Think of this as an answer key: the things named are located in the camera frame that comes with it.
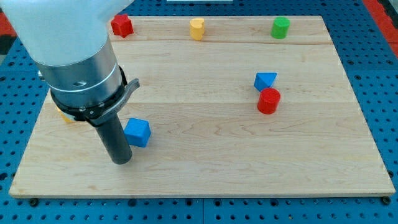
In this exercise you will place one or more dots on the light wooden board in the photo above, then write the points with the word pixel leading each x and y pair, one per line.
pixel 208 138

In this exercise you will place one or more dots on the red star block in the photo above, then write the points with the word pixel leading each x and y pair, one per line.
pixel 121 25

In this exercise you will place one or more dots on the red cylinder block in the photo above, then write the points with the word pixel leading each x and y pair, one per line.
pixel 269 99

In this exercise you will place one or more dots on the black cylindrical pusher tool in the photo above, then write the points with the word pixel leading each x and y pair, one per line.
pixel 112 135

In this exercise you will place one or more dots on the green cylinder block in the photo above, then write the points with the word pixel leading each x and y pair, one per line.
pixel 280 27

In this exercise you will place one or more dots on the blue triangular prism block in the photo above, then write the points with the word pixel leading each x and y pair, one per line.
pixel 264 80

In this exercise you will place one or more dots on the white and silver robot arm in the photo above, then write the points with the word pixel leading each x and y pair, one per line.
pixel 68 41

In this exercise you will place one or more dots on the yellow heart block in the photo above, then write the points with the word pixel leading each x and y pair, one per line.
pixel 197 28

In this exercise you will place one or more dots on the blue cube block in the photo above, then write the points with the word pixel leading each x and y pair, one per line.
pixel 137 132

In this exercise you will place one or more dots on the yellow block behind arm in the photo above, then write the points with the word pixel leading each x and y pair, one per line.
pixel 66 117

